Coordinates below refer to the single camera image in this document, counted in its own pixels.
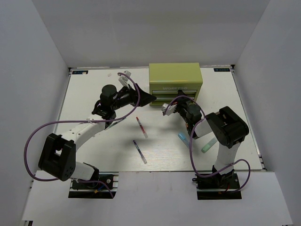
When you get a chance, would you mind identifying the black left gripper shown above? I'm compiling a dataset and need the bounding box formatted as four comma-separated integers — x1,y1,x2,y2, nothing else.
111,84,156,111

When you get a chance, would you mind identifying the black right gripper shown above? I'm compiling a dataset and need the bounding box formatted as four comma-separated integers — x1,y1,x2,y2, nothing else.
172,89,192,126

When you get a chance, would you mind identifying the green metal tool chest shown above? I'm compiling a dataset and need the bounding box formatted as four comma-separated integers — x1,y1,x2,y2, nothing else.
149,63,203,105

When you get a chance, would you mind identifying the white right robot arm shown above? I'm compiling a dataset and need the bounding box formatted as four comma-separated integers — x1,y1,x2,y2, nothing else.
173,90,249,188

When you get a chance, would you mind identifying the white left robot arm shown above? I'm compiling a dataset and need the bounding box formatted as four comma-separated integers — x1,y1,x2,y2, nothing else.
38,84,156,188

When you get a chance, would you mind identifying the red refill pen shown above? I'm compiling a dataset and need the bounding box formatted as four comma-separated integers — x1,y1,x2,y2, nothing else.
136,116,148,138

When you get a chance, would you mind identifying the green refill pen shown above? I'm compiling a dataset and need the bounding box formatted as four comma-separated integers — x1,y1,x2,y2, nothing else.
105,118,125,130

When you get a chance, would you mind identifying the blue cap marker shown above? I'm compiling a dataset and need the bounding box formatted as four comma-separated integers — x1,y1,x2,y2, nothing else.
178,132,190,148

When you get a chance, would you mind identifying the right corner label sticker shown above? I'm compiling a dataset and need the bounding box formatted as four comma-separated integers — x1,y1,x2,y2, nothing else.
214,68,230,72

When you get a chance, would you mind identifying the corner label sticker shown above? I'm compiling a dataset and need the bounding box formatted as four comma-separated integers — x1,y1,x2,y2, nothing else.
72,70,88,74
214,68,230,72

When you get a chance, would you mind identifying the green eraser stick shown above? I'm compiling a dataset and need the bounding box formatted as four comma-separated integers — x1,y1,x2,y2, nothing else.
201,137,217,153

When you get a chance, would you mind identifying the blue refill pen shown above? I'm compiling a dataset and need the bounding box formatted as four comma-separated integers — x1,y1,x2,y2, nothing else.
133,140,147,164

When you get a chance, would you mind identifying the left corner label sticker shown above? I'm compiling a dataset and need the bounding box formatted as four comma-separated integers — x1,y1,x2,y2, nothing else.
72,70,88,74

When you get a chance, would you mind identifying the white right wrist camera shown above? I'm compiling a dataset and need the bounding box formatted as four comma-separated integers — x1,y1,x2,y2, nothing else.
161,103,177,116

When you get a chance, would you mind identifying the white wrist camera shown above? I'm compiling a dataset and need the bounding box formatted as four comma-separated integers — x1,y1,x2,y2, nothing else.
118,71,131,88
161,103,177,116

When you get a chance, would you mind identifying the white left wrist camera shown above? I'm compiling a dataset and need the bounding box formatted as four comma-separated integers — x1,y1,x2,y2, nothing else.
118,71,131,88

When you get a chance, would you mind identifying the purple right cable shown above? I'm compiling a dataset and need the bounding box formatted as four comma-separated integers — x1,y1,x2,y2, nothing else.
162,95,251,195

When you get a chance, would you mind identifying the purple cable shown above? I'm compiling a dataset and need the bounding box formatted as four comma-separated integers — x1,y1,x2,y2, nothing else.
24,72,142,198
162,95,251,195

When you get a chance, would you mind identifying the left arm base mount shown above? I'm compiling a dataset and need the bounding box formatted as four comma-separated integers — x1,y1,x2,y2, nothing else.
68,172,119,199

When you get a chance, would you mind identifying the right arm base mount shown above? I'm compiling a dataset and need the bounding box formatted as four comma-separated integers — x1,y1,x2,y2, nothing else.
192,173,242,200

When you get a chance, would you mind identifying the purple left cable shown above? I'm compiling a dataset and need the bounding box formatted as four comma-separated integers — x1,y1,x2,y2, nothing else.
24,72,142,198

